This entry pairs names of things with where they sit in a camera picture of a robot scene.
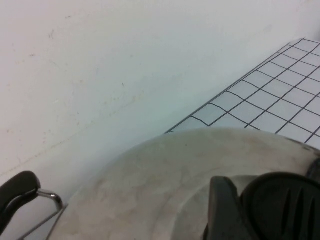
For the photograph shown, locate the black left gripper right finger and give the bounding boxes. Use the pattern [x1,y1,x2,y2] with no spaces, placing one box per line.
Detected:
[306,157,320,180]

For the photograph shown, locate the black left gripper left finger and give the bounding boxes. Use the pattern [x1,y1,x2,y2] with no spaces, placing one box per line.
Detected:
[203,176,253,240]

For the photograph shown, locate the steel lid with black knob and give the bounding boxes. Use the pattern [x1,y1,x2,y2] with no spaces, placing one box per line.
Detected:
[47,126,320,240]

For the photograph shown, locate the white black-grid tablecloth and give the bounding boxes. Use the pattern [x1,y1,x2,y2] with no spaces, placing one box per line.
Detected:
[164,37,320,151]

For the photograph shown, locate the stainless steel pot black handles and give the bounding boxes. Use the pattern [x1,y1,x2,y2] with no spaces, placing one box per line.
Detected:
[0,170,69,240]

